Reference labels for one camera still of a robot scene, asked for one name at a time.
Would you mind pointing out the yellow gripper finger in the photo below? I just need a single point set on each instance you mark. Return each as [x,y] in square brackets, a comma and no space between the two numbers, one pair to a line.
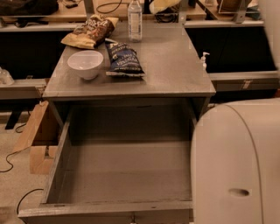
[157,6]

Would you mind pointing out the blue chip bag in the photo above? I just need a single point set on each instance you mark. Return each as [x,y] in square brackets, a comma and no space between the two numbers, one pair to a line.
[123,60]

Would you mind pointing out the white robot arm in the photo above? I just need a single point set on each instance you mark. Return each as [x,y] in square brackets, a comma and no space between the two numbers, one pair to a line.
[235,163]

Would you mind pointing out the brown yellow chip bag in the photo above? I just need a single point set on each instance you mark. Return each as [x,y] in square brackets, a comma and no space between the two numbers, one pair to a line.
[92,33]

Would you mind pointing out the grey cabinet counter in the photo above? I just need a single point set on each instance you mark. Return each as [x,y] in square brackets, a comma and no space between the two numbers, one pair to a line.
[159,75]

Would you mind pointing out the black bag on desk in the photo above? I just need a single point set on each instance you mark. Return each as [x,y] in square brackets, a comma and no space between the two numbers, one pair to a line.
[28,7]

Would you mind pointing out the grey open drawer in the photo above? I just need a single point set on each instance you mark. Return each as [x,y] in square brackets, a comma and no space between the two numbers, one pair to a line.
[120,165]

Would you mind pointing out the clear water bottle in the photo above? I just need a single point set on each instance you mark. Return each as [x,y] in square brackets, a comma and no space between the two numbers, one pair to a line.
[135,21]

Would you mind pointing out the white pump dispenser bottle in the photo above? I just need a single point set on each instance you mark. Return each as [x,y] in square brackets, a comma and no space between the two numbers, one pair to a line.
[203,60]

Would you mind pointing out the white bowl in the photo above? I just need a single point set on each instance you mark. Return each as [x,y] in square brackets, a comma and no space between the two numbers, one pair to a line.
[86,64]

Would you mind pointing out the clear plastic container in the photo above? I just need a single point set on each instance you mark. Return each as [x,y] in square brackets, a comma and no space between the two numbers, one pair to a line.
[5,78]

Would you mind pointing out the cardboard box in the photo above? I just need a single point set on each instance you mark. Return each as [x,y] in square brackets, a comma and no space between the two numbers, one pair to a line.
[41,137]

